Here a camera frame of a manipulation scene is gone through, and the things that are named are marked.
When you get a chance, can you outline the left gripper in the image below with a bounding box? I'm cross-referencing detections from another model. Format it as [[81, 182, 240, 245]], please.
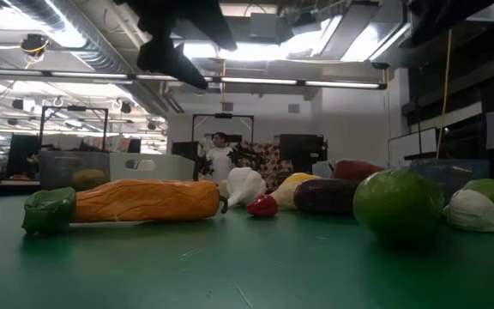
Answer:
[[116, 0, 238, 90]]

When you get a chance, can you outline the large white garlic bulb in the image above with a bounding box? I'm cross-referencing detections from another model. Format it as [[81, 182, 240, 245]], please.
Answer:
[[226, 167, 268, 209]]

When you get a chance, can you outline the orange carrot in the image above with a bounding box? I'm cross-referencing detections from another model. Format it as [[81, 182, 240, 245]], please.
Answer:
[[73, 179, 230, 224]]

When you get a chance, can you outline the small red pepper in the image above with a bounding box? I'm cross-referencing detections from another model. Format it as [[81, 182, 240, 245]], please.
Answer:
[[246, 194, 280, 218]]

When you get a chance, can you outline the cream garlic bulb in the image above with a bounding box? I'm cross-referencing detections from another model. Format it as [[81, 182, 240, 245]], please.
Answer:
[[270, 179, 302, 211]]

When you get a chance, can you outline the purple eggplant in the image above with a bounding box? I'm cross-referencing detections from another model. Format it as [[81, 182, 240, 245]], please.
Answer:
[[292, 178, 359, 216]]

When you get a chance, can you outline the small green pepper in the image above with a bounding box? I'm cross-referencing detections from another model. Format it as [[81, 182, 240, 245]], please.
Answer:
[[21, 186, 78, 236]]

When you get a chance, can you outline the small white garlic bulb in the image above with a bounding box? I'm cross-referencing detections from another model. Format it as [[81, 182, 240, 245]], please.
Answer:
[[443, 188, 494, 237]]

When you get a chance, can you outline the long ceiling light tube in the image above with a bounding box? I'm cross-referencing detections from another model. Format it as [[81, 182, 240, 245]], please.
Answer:
[[50, 70, 129, 80], [220, 76, 298, 86], [304, 80, 388, 90], [0, 67, 45, 77], [135, 74, 214, 82]]

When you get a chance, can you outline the grey ceiling air box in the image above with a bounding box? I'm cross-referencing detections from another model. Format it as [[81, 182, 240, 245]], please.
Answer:
[[249, 11, 280, 40]]

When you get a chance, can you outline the black monitor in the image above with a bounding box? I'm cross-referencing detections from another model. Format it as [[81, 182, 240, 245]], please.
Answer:
[[9, 133, 41, 175], [171, 140, 200, 163]]

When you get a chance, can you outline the person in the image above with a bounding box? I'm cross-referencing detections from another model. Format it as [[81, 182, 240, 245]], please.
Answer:
[[198, 131, 236, 184]]

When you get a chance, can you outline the white plastic bin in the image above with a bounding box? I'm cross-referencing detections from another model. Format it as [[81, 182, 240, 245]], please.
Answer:
[[108, 152, 196, 182]]

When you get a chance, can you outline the flower patterned panel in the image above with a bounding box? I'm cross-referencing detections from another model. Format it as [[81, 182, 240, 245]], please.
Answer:
[[240, 141, 294, 190]]

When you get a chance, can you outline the black cabinet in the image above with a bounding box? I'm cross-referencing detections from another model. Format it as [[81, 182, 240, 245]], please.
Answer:
[[279, 133, 328, 175]]

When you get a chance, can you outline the dark grey translucent bin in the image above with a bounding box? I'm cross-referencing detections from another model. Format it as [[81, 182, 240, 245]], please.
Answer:
[[38, 149, 111, 192], [407, 158, 491, 205]]

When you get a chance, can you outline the clear plastic bin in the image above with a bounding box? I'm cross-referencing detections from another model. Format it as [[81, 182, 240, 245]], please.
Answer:
[[311, 161, 336, 179]]

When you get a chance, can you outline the green table mat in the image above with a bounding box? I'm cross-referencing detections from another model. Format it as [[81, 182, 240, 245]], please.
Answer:
[[0, 192, 494, 309]]

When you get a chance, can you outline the black robot station frame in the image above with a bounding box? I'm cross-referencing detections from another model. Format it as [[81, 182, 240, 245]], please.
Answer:
[[39, 105, 110, 151], [191, 112, 256, 142]]

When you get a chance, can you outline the long spiral air duct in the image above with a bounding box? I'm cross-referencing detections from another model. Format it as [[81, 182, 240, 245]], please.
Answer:
[[6, 0, 166, 115]]

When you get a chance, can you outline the black ceiling cable reel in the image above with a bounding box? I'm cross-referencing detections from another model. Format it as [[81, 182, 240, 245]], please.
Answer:
[[19, 33, 51, 57]]

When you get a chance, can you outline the white board black frame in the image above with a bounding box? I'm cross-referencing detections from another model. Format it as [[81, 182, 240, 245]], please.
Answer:
[[387, 127, 439, 163]]

